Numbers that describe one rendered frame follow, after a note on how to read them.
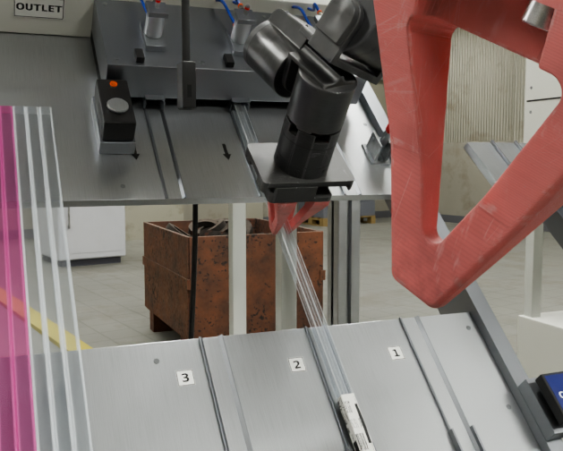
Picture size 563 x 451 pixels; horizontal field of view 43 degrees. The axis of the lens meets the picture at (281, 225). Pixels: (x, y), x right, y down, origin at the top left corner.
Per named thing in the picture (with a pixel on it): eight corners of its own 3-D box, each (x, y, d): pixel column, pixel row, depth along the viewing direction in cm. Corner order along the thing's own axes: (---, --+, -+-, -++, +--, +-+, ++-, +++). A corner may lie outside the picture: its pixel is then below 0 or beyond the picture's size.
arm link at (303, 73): (325, 87, 63) (372, 78, 66) (282, 46, 67) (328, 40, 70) (305, 148, 68) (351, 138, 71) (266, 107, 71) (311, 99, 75)
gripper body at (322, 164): (242, 157, 75) (256, 97, 70) (329, 155, 79) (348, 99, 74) (260, 198, 71) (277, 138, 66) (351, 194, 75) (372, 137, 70)
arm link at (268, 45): (362, 6, 61) (412, 37, 67) (287, -54, 67) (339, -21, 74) (285, 120, 65) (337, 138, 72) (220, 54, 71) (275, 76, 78)
